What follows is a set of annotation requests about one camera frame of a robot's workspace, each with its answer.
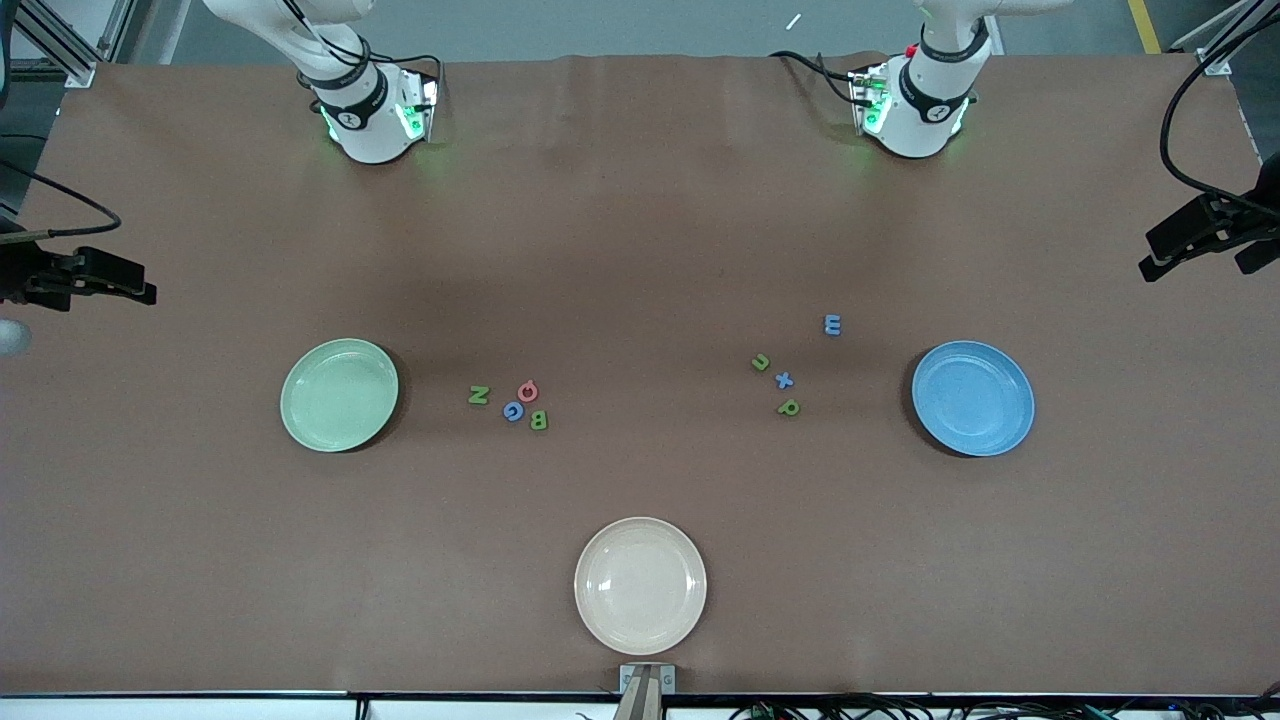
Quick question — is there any yellow floor tape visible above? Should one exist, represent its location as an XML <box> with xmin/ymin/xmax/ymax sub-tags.
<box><xmin>1128</xmin><ymin>0</ymin><xmax>1163</xmax><ymax>56</ymax></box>

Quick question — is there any green plate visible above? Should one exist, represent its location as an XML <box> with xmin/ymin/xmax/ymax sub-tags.
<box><xmin>279</xmin><ymin>338</ymin><xmax>400</xmax><ymax>454</ymax></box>

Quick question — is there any blue plate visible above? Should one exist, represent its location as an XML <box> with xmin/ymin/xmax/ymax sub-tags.
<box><xmin>911</xmin><ymin>340</ymin><xmax>1036</xmax><ymax>458</ymax></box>

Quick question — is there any brown table mat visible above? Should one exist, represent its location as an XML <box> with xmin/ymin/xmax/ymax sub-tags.
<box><xmin>0</xmin><ymin>52</ymin><xmax>1280</xmax><ymax>698</ymax></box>

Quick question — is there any beige plate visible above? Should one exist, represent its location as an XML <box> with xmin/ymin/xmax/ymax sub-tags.
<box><xmin>574</xmin><ymin>516</ymin><xmax>708</xmax><ymax>657</ymax></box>

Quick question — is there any aluminium frame post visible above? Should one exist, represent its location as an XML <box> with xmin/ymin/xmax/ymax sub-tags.
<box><xmin>12</xmin><ymin>0</ymin><xmax>136</xmax><ymax>89</ymax></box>
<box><xmin>1175</xmin><ymin>0</ymin><xmax>1261</xmax><ymax>77</ymax></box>

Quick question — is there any black arm base cable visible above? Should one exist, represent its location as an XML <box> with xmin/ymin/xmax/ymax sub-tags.
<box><xmin>280</xmin><ymin>0</ymin><xmax>444</xmax><ymax>101</ymax></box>
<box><xmin>768</xmin><ymin>50</ymin><xmax>863</xmax><ymax>108</ymax></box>

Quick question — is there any white table frame rail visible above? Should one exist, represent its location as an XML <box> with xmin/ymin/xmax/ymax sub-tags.
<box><xmin>0</xmin><ymin>693</ymin><xmax>1280</xmax><ymax>720</ymax></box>

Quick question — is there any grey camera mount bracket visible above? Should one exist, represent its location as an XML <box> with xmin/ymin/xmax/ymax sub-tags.
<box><xmin>615</xmin><ymin>663</ymin><xmax>677</xmax><ymax>720</ymax></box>

